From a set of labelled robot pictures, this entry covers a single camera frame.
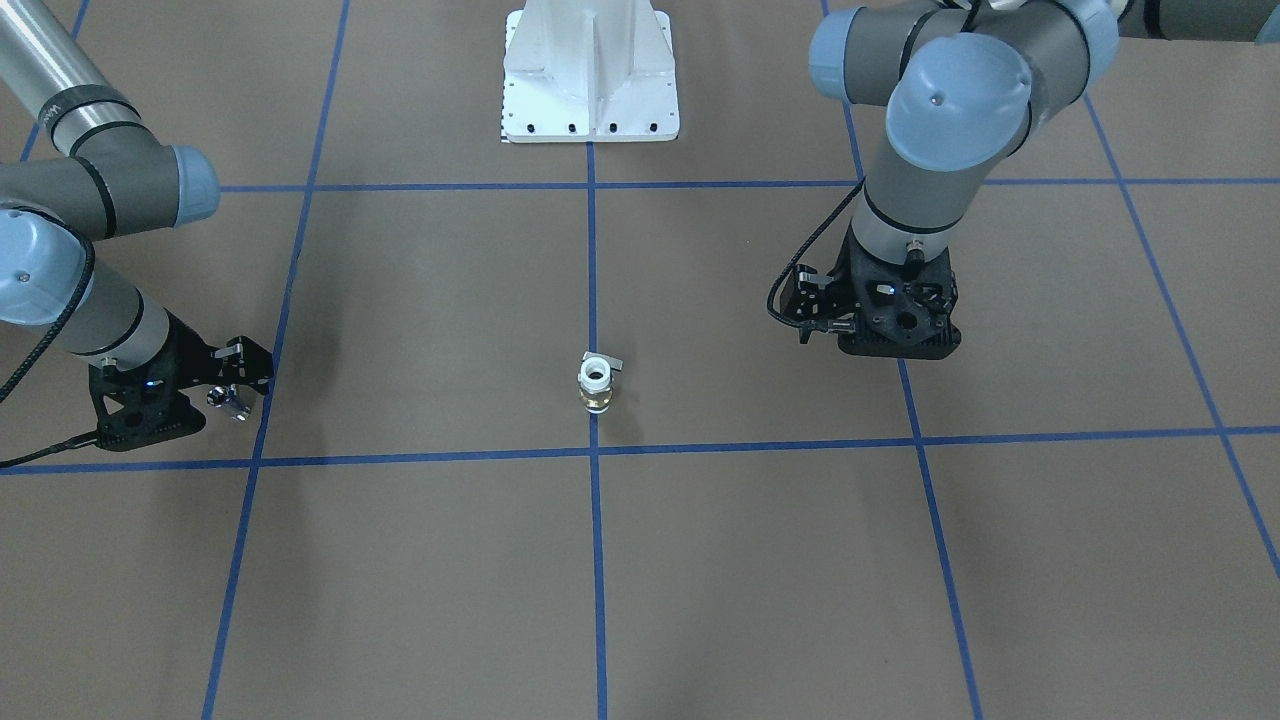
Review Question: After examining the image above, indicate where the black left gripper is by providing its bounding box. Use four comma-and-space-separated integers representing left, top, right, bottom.
795, 231, 963, 360

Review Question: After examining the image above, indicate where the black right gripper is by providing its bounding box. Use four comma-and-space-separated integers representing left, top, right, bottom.
90, 315, 275, 452

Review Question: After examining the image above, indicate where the chrome metal pipe fitting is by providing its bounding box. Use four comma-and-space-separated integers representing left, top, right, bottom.
206, 384, 253, 423

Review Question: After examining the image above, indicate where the white brass PPR valve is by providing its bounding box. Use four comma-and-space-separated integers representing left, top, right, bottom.
577, 351, 625, 415

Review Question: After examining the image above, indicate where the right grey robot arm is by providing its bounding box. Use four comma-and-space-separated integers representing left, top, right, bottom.
1, 1, 274, 454

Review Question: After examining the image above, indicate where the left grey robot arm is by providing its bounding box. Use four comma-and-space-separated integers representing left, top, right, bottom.
767, 1, 1277, 360

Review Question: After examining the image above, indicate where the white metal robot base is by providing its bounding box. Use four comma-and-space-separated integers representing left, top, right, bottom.
500, 1, 681, 143

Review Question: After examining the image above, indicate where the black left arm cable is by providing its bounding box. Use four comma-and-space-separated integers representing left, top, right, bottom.
767, 181, 867, 328

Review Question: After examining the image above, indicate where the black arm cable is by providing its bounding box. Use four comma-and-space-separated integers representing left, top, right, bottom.
767, 181, 867, 328
0, 231, 101, 471

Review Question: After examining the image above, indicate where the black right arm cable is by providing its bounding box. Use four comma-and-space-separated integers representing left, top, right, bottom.
0, 231, 101, 471

